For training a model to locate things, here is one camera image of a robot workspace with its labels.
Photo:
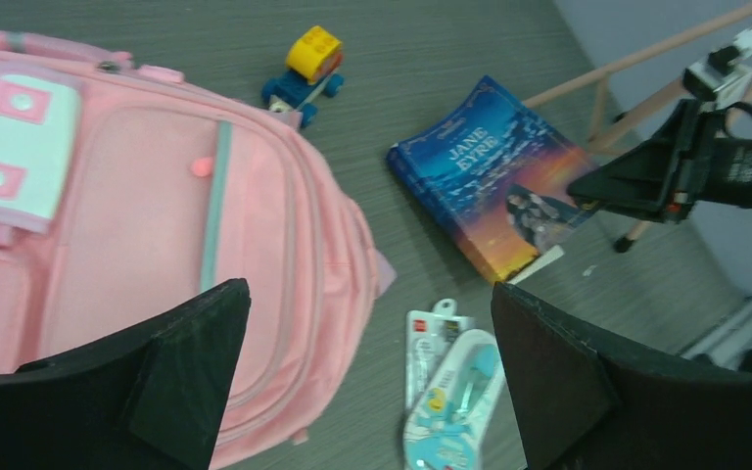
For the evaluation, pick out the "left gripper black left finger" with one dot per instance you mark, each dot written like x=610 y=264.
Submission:
x=151 y=396

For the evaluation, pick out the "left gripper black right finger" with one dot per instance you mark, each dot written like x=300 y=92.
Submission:
x=587 y=398

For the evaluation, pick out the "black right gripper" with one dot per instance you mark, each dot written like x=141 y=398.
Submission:
x=702 y=152

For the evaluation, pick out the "blue orange Jane Eyre book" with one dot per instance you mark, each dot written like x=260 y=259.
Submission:
x=494 y=175

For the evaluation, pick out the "pink student backpack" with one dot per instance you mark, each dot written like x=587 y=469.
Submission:
x=125 y=192

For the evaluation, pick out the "blue correction tape pack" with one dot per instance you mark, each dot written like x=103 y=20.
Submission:
x=445 y=429

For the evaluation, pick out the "white red stationery pack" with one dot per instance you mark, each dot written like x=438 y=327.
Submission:
x=429 y=336

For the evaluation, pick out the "pink music stand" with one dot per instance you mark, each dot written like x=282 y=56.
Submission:
x=640 y=49

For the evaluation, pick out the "yellow blue toy truck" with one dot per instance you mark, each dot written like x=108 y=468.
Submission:
x=312 y=69

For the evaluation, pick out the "aluminium frame rail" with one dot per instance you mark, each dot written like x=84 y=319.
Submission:
x=726 y=343

